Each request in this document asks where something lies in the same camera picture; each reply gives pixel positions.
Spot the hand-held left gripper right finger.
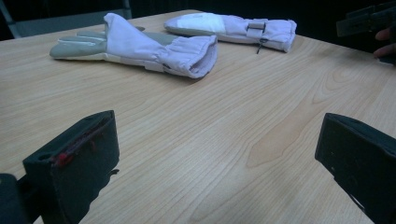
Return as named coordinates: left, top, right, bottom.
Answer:
left=314, top=112, right=396, bottom=224

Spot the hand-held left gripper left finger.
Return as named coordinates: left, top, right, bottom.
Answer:
left=22, top=109, right=120, bottom=224

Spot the lavender and white winter glove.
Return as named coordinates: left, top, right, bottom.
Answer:
left=163, top=12, right=298, bottom=54
left=49, top=12, right=219, bottom=79

